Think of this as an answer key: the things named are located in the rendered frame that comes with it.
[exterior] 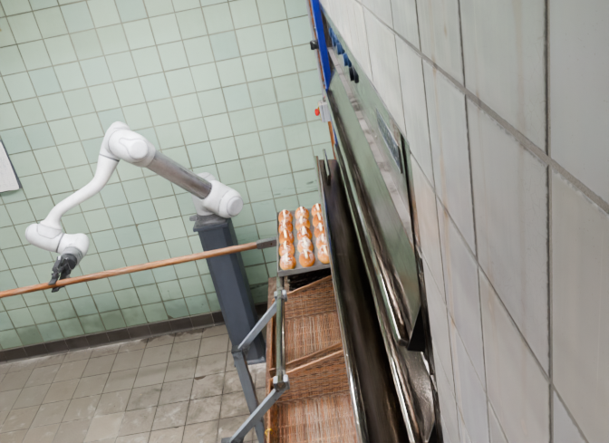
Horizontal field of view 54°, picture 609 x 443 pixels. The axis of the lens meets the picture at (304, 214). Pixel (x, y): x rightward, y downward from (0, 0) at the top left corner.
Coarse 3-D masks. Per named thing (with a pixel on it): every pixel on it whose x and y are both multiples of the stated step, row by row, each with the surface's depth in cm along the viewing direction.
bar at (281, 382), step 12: (276, 252) 254; (276, 264) 245; (276, 276) 236; (276, 288) 228; (276, 300) 221; (276, 312) 214; (264, 324) 229; (276, 324) 207; (252, 336) 231; (276, 336) 201; (240, 348) 234; (276, 348) 195; (240, 360) 235; (276, 360) 190; (240, 372) 238; (276, 372) 184; (252, 384) 243; (276, 384) 180; (288, 384) 180; (252, 396) 243; (276, 396) 183; (252, 408) 246; (264, 408) 185; (252, 420) 187; (240, 432) 188
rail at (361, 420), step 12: (324, 192) 237; (324, 204) 225; (324, 216) 216; (336, 264) 185; (336, 276) 178; (336, 288) 172; (348, 324) 156; (348, 336) 152; (348, 348) 147; (348, 360) 143; (348, 372) 141; (360, 396) 132; (360, 408) 129; (360, 420) 125; (360, 432) 122
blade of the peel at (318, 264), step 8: (312, 216) 277; (312, 224) 269; (296, 232) 265; (312, 232) 262; (296, 240) 258; (312, 240) 255; (296, 248) 251; (280, 256) 248; (296, 256) 245; (296, 264) 240; (320, 264) 236; (328, 264) 235; (280, 272) 233; (288, 272) 233; (296, 272) 233; (304, 272) 233
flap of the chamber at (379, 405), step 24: (336, 168) 265; (336, 192) 240; (336, 216) 220; (336, 240) 203; (360, 264) 188; (360, 288) 175; (360, 312) 165; (360, 336) 155; (360, 360) 146; (384, 360) 146; (360, 384) 138; (384, 384) 138; (384, 408) 131; (384, 432) 125
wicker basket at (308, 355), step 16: (304, 288) 299; (320, 288) 299; (272, 304) 297; (288, 304) 303; (304, 304) 303; (272, 320) 285; (288, 320) 307; (304, 320) 305; (320, 320) 302; (336, 320) 300; (272, 336) 274; (288, 336) 295; (304, 336) 293; (320, 336) 291; (336, 336) 288; (272, 352) 265; (288, 352) 283; (304, 352) 281; (320, 352) 249; (272, 368) 255; (288, 368) 252; (320, 368) 253
